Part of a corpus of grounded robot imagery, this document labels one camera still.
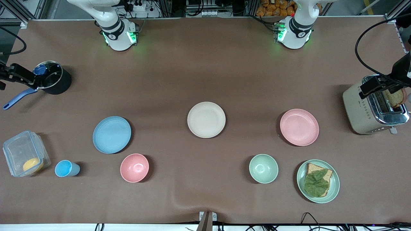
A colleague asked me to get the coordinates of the pink plate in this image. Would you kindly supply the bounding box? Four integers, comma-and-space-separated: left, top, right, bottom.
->
280, 109, 319, 147

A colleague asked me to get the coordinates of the blue plate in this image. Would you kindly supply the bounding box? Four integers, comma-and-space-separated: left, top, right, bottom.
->
92, 116, 132, 154

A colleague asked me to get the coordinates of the brown toast slice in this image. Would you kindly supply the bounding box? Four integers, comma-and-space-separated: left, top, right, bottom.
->
385, 88, 407, 108

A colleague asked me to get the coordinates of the beige chrome toaster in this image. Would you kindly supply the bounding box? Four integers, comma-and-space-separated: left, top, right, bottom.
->
342, 74, 410, 135

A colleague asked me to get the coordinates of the glass lid with blue knob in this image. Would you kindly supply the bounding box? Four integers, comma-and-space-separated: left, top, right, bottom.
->
31, 61, 63, 90

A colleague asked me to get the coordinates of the clear plastic container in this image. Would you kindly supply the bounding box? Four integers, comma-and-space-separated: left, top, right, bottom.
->
3, 130, 51, 177

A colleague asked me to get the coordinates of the yellow round food piece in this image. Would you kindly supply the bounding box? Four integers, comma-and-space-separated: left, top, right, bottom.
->
22, 157, 44, 174

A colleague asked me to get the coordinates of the brown bread slice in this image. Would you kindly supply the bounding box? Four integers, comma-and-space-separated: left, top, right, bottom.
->
305, 163, 334, 197

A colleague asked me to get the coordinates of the blue cup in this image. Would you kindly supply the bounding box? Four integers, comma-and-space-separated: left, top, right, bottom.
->
55, 160, 81, 177

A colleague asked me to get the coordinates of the green plate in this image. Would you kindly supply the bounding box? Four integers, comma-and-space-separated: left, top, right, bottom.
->
296, 159, 340, 204

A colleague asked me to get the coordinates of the green lettuce leaf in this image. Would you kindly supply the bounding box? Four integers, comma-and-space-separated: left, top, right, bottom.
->
304, 169, 330, 198

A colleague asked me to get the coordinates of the bag of orange snacks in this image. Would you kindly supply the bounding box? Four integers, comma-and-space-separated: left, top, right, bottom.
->
256, 0, 296, 17

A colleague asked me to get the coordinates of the white power strip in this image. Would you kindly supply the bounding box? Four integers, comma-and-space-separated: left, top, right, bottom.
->
128, 0, 155, 12

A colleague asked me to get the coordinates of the green bowl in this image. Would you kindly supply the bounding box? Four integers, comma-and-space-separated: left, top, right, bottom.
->
249, 154, 279, 184

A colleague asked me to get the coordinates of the pink bowl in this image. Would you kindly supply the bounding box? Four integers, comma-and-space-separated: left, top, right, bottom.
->
120, 153, 150, 183

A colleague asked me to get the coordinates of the brown table mat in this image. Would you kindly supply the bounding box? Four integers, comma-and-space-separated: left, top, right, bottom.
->
0, 16, 411, 224

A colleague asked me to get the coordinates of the beige plate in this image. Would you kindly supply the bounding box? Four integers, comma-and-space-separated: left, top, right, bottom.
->
187, 102, 226, 139

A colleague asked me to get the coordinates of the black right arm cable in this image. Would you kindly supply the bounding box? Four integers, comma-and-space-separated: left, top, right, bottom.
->
0, 27, 27, 56

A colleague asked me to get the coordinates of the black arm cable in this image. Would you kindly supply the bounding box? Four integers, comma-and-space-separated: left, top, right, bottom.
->
0, 27, 27, 56
354, 17, 411, 79

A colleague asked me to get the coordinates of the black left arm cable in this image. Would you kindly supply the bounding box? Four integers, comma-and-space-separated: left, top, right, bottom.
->
354, 17, 411, 79

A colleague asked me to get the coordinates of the black pot with blue handle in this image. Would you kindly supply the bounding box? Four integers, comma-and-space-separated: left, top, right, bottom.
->
3, 61, 72, 110

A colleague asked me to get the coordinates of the black looped floor cable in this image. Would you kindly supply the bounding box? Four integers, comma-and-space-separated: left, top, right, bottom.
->
300, 212, 323, 231

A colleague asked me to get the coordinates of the metal table bracket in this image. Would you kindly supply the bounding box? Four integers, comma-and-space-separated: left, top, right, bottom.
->
197, 211, 217, 231

